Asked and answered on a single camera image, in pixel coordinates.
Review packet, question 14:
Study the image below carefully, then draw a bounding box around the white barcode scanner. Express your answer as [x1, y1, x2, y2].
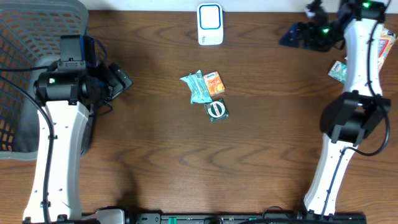
[197, 2, 224, 45]

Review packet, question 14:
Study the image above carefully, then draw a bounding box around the dark grey plastic basket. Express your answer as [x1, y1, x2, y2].
[1, 0, 89, 161]

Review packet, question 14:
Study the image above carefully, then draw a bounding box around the green white tissue pack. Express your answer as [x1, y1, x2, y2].
[328, 61, 347, 83]

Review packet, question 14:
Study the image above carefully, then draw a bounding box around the yellow antibacterial wipes bag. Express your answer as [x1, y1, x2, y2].
[377, 28, 397, 72]

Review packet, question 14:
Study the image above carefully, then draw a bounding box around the light teal wipes pack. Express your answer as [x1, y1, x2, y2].
[180, 70, 213, 104]

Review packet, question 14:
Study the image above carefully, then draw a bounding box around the dark green Zam-Buk box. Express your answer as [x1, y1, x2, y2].
[205, 98, 229, 123]

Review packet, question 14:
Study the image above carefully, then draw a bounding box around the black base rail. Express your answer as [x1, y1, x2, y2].
[134, 211, 368, 224]

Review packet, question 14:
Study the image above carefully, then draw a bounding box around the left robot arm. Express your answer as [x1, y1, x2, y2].
[23, 35, 133, 223]

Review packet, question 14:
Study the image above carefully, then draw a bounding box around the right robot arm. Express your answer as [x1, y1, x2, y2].
[279, 0, 391, 220]

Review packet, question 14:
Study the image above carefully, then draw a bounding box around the orange tissue pack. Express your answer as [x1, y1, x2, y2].
[203, 71, 225, 96]

